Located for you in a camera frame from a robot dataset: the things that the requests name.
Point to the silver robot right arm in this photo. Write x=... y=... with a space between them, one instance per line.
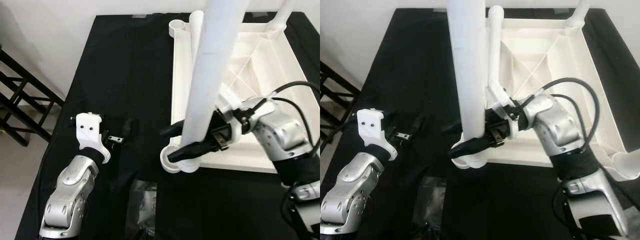
x=285 y=135
x=560 y=135

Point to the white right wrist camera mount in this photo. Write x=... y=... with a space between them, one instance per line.
x=230 y=102
x=500 y=97

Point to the crumpled clear tape patch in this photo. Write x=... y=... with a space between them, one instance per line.
x=142 y=210
x=431 y=205

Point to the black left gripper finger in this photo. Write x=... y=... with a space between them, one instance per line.
x=127 y=130
x=420 y=129

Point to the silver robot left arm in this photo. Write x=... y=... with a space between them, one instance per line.
x=70 y=195
x=350 y=195

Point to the grey tape piece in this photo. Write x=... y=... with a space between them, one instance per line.
x=440 y=10
x=140 y=16

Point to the white plastic children table top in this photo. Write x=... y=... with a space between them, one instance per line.
x=270 y=65
x=550 y=60

